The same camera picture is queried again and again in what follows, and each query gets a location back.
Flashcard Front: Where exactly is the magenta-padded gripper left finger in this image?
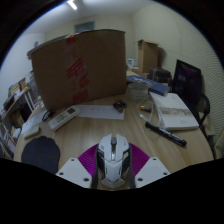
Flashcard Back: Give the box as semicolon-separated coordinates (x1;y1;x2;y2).
55;143;101;190

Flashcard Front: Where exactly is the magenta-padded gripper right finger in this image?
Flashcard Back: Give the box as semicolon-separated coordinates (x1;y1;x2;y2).
128;142;172;189

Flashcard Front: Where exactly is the white and black computer mouse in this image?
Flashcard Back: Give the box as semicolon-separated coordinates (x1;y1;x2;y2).
94;133;132;190

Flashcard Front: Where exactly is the dark blue cloud-shaped mouse pad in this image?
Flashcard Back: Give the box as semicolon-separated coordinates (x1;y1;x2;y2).
20;135;62;175

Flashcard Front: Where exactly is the black marker pen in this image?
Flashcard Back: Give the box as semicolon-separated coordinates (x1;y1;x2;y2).
144;120;188;148

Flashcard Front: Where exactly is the white remote control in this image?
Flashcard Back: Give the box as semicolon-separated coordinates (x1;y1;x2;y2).
48;105;82;132

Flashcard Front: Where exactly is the small white box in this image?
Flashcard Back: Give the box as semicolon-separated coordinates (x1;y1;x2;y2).
22;125;41;140

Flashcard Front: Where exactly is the small black round object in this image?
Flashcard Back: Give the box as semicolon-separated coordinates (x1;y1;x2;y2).
41;109;55;123

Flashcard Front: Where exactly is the white book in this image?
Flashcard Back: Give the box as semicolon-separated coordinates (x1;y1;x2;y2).
148;91;200;131

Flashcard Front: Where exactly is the white paper sheet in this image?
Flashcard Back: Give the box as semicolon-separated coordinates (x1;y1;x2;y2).
77;104;126;121

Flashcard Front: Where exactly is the small black clip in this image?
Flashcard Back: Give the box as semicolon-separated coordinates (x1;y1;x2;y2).
112;99;128;114

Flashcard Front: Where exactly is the black office chair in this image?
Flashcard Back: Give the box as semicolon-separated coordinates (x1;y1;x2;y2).
194;93;216;158

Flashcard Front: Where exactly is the blue book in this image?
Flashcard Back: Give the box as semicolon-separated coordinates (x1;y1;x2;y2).
126;74;171;97

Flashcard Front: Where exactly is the shelf unit with books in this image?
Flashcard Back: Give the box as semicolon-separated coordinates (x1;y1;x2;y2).
0;78;38;161

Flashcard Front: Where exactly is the black screen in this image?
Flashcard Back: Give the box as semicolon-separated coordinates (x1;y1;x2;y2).
171;59;203;107

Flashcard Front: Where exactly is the black bag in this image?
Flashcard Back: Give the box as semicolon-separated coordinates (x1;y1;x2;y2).
148;67;173;84

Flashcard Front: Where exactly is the large brown cardboard box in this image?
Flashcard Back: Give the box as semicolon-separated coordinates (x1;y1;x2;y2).
30;28;128;113

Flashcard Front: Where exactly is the small open cardboard box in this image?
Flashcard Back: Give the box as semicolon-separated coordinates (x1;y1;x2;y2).
137;39;160;74

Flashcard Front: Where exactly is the window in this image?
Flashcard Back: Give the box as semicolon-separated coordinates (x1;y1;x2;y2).
73;20;96;34

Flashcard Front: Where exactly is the ceiling light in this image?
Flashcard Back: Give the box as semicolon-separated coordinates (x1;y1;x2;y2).
66;0;79;11

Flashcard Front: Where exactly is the white cable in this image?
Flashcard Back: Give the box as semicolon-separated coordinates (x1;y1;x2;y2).
138;96;158;126

